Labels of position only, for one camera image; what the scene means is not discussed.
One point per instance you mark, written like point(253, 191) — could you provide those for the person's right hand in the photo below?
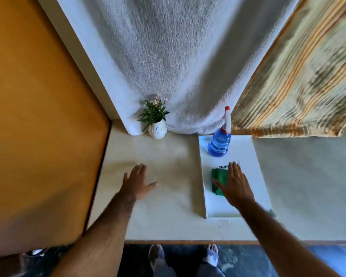
point(237, 188)

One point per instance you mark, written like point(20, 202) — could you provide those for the person's left hand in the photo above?
point(135, 186)

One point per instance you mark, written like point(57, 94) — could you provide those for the person's left thumb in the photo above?
point(151, 186)

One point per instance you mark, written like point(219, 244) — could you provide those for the person's right thumb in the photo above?
point(218, 184)

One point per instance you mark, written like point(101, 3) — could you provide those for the person's left little finger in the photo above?
point(125, 178)

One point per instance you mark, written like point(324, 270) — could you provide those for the person's right forearm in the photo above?
point(276, 242)

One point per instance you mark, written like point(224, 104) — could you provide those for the person's left forearm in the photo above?
point(103, 233)

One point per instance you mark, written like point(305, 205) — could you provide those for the green cleaning cloth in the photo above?
point(219, 177)

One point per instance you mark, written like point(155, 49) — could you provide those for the white rectangular board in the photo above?
point(242, 154)

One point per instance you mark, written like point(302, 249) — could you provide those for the blue spray bottle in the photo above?
point(219, 142)

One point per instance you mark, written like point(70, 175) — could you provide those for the white round vase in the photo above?
point(157, 130)

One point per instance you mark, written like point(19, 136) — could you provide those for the person's left foot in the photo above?
point(156, 255)

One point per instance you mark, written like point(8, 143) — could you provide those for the person's foot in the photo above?
point(211, 255)
point(156, 255)

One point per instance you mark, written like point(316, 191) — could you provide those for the person's right foot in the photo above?
point(211, 255)

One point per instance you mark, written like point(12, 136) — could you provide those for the green plant with pink flowers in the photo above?
point(153, 112)

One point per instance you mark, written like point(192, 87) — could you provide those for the person's left leg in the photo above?
point(163, 271)

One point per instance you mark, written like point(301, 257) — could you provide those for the person's leg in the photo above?
point(163, 271)
point(210, 270)

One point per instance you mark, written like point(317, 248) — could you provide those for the person's right leg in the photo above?
point(210, 270)

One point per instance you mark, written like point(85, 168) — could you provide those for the orange wooden panel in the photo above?
point(40, 126)

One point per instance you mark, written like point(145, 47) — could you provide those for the shiny metal vessel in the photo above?
point(34, 256)

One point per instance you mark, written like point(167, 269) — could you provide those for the white textured hanging cloth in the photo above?
point(184, 63)

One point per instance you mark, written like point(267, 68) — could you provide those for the striped yellow curtain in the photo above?
point(305, 83)

